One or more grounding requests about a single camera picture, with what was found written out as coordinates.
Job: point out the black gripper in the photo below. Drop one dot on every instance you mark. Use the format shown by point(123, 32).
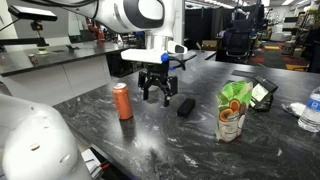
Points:
point(156, 75)

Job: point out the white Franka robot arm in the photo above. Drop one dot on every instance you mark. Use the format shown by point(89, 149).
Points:
point(110, 13)

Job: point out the white ceramic mug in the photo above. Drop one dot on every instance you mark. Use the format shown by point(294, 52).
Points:
point(154, 88)

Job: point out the black rectangular eraser block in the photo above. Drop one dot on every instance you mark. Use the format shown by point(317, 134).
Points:
point(186, 107)

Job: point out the orange soda can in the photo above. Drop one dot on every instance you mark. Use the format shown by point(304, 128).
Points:
point(122, 101)

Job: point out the cardboard box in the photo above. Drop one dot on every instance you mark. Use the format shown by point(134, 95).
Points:
point(209, 45)

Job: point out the green snack bag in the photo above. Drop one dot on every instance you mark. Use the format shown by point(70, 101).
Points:
point(231, 113)

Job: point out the red bottle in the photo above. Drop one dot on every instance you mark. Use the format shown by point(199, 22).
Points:
point(100, 34)

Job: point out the black office chair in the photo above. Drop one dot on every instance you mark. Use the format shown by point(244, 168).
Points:
point(238, 41)

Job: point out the small brown can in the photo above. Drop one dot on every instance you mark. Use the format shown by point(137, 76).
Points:
point(33, 59)

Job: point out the crumpled clear plastic wrap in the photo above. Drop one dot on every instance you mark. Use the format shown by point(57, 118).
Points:
point(295, 108)

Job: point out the clear plastic water bottle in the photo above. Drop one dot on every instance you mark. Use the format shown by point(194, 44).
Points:
point(310, 113)

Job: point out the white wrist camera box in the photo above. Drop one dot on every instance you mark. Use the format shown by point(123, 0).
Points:
point(143, 56)

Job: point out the black camera on stand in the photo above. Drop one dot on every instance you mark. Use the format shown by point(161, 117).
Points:
point(31, 13)

